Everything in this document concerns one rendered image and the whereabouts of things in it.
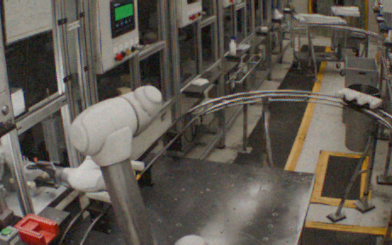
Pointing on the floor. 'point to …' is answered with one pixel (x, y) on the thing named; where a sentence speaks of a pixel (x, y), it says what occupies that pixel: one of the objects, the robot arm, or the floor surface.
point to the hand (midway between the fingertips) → (33, 172)
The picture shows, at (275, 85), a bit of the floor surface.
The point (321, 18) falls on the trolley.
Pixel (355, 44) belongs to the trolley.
